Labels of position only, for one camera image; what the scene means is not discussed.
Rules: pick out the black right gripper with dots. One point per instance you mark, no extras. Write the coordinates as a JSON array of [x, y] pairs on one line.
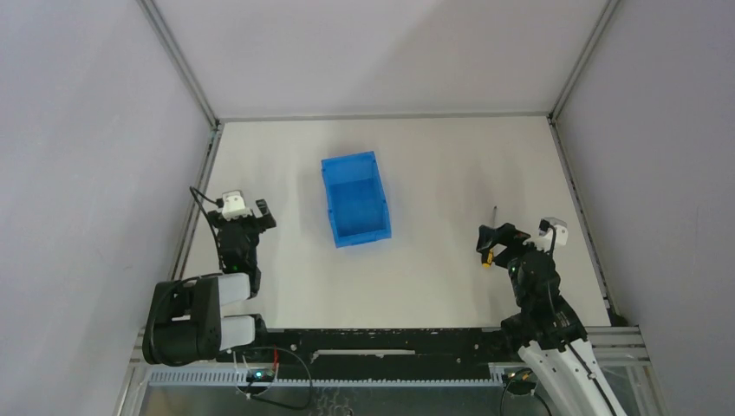
[[508, 231]]

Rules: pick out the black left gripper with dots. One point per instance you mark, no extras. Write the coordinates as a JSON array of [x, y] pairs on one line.
[[247, 223]]

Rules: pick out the yellow black handled screwdriver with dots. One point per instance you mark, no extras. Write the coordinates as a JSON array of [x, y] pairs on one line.
[[490, 251]]

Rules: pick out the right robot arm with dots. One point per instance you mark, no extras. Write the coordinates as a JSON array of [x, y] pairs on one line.
[[546, 333]]

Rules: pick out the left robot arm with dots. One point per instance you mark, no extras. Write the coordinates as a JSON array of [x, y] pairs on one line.
[[185, 321]]

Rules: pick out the blue plastic bin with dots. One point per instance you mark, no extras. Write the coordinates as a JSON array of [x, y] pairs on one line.
[[357, 205]]

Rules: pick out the small green-lit circuit board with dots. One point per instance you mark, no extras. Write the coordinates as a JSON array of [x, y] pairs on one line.
[[260, 376]]

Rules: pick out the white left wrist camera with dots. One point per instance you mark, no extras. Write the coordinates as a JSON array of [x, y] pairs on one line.
[[234, 206]]

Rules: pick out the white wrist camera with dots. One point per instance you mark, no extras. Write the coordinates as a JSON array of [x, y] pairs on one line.
[[553, 233], [234, 206]]

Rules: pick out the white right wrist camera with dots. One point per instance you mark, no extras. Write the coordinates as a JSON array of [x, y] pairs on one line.
[[553, 233]]

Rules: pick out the black mounting rail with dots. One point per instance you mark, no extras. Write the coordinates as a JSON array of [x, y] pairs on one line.
[[395, 354]]

